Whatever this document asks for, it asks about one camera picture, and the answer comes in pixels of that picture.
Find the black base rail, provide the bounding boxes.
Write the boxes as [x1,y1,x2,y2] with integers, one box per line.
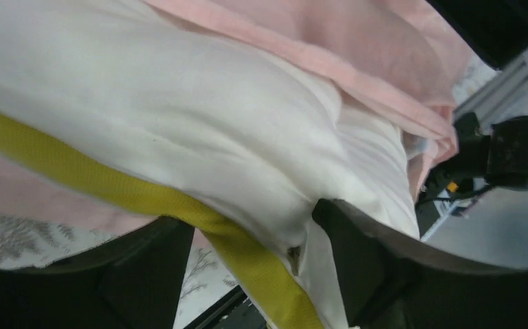
[184,286,267,329]

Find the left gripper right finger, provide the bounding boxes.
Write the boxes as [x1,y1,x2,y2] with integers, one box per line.
[312,199,528,328]

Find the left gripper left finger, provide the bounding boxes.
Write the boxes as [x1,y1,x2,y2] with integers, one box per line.
[0,217,194,328]

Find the white pillow yellow trim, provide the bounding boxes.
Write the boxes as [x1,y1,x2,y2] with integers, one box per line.
[0,1,419,328]

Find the floral bed sheet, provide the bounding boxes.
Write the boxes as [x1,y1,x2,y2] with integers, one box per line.
[0,54,501,329]

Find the pink pillowcase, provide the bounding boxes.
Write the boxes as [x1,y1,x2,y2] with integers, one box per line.
[0,0,474,237]

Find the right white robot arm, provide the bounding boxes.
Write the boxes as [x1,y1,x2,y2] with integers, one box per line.
[416,1,528,209]

